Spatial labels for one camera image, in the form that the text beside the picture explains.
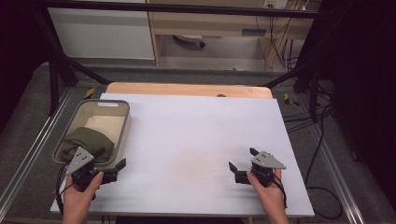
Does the person's left hand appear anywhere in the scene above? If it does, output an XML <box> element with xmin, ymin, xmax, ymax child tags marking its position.
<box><xmin>62</xmin><ymin>171</ymin><xmax>105</xmax><ymax>218</ymax></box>

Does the black curtain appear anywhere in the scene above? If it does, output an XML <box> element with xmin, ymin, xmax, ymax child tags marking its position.
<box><xmin>306</xmin><ymin>0</ymin><xmax>396</xmax><ymax>203</ymax></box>
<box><xmin>0</xmin><ymin>0</ymin><xmax>50</xmax><ymax>132</ymax></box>

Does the olive green cloth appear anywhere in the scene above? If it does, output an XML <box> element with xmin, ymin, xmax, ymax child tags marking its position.
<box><xmin>59</xmin><ymin>126</ymin><xmax>116</xmax><ymax>164</ymax></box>

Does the white power strip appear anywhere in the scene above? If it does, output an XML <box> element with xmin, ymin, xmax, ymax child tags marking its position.
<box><xmin>262</xmin><ymin>0</ymin><xmax>290</xmax><ymax>10</ymax></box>

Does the light wooden desk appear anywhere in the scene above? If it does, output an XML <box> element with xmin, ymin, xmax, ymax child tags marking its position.
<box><xmin>145</xmin><ymin>0</ymin><xmax>322</xmax><ymax>69</ymax></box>

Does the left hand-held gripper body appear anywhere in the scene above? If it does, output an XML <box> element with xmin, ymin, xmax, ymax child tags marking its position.
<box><xmin>65</xmin><ymin>147</ymin><xmax>120</xmax><ymax>192</ymax></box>

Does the wooden table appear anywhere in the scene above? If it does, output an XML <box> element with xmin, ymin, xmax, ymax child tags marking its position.
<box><xmin>105</xmin><ymin>81</ymin><xmax>275</xmax><ymax>100</ymax></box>

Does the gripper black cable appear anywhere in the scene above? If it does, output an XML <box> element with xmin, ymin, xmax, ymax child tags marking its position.
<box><xmin>54</xmin><ymin>160</ymin><xmax>75</xmax><ymax>217</ymax></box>
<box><xmin>274</xmin><ymin>177</ymin><xmax>289</xmax><ymax>209</ymax></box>

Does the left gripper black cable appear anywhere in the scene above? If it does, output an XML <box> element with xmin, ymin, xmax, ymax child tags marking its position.
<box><xmin>54</xmin><ymin>160</ymin><xmax>75</xmax><ymax>217</ymax></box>

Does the black horizontal frame bar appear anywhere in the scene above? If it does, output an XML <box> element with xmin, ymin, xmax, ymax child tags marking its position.
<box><xmin>38</xmin><ymin>0</ymin><xmax>321</xmax><ymax>20</ymax></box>

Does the black metal stand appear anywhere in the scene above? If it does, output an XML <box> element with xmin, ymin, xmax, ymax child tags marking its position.
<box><xmin>31</xmin><ymin>7</ymin><xmax>112</xmax><ymax>118</ymax></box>
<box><xmin>262</xmin><ymin>55</ymin><xmax>335</xmax><ymax>123</ymax></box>

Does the office chair base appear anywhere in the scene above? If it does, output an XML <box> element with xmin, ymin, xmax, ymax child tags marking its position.
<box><xmin>172</xmin><ymin>34</ymin><xmax>207</xmax><ymax>49</ymax></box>

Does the person's right hand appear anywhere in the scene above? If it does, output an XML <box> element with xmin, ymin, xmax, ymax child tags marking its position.
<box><xmin>246</xmin><ymin>169</ymin><xmax>289</xmax><ymax>217</ymax></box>

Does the white board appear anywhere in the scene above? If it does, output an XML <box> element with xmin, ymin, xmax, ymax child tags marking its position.
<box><xmin>49</xmin><ymin>92</ymin><xmax>316</xmax><ymax>218</ymax></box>

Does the long black floor cable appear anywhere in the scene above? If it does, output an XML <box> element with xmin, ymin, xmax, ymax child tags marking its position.
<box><xmin>303</xmin><ymin>105</ymin><xmax>344</xmax><ymax>220</ymax></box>

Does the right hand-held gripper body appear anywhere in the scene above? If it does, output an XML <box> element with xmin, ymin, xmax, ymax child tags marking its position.
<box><xmin>234</xmin><ymin>151</ymin><xmax>287</xmax><ymax>189</ymax></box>

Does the beige basket with grey rim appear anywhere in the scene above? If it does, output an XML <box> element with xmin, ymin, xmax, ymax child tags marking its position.
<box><xmin>51</xmin><ymin>98</ymin><xmax>133</xmax><ymax>170</ymax></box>

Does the aluminium rail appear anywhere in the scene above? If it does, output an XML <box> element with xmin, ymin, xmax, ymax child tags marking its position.
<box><xmin>0</xmin><ymin>88</ymin><xmax>75</xmax><ymax>213</ymax></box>
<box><xmin>309</xmin><ymin>122</ymin><xmax>366</xmax><ymax>224</ymax></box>

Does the bundle of hanging cables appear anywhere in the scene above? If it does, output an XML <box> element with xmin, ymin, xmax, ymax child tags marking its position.
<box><xmin>268</xmin><ymin>13</ymin><xmax>301</xmax><ymax>72</ymax></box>

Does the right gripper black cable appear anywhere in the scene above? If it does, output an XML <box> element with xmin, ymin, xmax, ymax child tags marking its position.
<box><xmin>274</xmin><ymin>177</ymin><xmax>289</xmax><ymax>209</ymax></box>

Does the white cabinet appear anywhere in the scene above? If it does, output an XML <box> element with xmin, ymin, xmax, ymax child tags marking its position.
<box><xmin>47</xmin><ymin>7</ymin><xmax>156</xmax><ymax>61</ymax></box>

